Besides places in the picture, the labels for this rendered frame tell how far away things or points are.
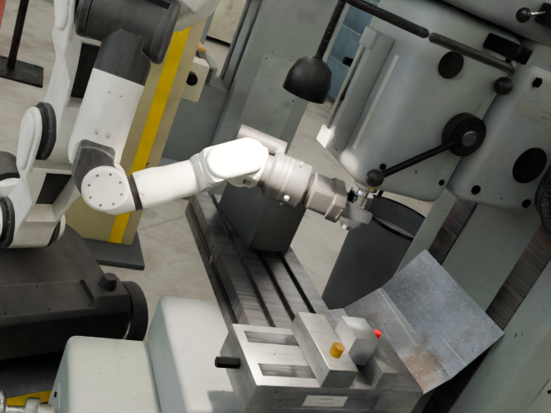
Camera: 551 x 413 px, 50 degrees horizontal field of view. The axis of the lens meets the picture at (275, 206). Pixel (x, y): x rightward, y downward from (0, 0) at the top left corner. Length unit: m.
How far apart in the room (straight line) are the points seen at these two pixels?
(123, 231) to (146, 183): 2.01
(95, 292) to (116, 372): 0.46
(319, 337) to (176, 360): 0.30
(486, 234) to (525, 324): 0.22
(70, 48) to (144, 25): 0.43
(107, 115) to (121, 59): 0.10
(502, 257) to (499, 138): 0.36
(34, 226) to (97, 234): 1.36
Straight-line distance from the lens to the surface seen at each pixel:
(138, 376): 1.31
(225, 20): 9.51
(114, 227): 3.05
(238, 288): 1.31
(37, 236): 1.76
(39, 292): 1.71
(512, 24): 1.01
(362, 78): 1.01
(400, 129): 0.99
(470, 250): 1.43
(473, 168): 1.09
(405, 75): 0.97
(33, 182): 1.57
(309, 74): 0.93
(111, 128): 1.03
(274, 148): 1.12
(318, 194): 1.09
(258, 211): 1.45
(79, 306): 1.69
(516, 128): 1.09
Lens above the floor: 1.60
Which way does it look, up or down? 22 degrees down
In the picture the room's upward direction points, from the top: 23 degrees clockwise
